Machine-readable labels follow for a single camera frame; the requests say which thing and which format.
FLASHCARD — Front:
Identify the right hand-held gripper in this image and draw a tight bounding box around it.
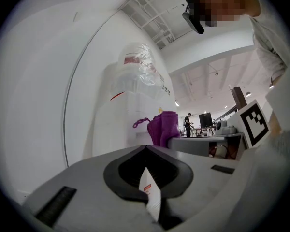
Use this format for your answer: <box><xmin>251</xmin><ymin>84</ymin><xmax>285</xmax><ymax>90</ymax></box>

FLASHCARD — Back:
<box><xmin>167</xmin><ymin>99</ymin><xmax>274</xmax><ymax>160</ymax></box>

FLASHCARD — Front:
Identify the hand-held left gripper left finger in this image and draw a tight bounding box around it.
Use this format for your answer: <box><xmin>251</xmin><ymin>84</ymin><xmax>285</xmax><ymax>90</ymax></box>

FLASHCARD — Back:
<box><xmin>21</xmin><ymin>145</ymin><xmax>149</xmax><ymax>229</ymax></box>

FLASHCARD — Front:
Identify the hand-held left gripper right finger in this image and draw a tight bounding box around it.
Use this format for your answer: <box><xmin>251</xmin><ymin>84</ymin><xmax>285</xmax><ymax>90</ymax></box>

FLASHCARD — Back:
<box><xmin>145</xmin><ymin>145</ymin><xmax>240</xmax><ymax>231</ymax></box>

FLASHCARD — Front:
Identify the purple cloth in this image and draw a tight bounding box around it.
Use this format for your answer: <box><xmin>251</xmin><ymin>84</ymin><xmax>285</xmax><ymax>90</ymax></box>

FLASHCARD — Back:
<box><xmin>132</xmin><ymin>111</ymin><xmax>181</xmax><ymax>146</ymax></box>

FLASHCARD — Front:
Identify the white water dispenser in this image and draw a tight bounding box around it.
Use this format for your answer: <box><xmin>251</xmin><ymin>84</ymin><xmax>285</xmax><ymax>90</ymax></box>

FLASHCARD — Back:
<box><xmin>91</xmin><ymin>63</ymin><xmax>177</xmax><ymax>158</ymax></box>

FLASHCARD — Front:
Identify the background work table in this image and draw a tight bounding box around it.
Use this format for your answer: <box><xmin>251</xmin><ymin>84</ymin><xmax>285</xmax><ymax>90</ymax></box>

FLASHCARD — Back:
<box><xmin>190</xmin><ymin>127</ymin><xmax>217</xmax><ymax>137</ymax></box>

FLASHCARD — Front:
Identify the black monitor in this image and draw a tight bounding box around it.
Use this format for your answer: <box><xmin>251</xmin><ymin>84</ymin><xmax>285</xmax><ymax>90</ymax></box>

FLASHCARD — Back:
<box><xmin>198</xmin><ymin>112</ymin><xmax>213</xmax><ymax>129</ymax></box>

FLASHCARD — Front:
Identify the white label tag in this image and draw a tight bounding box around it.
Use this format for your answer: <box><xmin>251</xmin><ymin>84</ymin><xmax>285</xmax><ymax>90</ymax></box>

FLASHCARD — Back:
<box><xmin>138</xmin><ymin>166</ymin><xmax>163</xmax><ymax>222</ymax></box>

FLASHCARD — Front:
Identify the person's head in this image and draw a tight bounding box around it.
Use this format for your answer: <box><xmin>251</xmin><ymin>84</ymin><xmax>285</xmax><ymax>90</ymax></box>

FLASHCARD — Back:
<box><xmin>185</xmin><ymin>0</ymin><xmax>261</xmax><ymax>29</ymax></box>

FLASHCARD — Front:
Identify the brown post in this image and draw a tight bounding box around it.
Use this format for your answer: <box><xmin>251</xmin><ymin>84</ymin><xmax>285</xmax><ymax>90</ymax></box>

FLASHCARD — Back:
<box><xmin>231</xmin><ymin>86</ymin><xmax>247</xmax><ymax>112</ymax></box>

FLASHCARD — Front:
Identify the black head-worn camera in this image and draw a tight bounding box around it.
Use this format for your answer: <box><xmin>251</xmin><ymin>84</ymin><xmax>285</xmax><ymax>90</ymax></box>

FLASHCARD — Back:
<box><xmin>182</xmin><ymin>4</ymin><xmax>205</xmax><ymax>35</ymax></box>

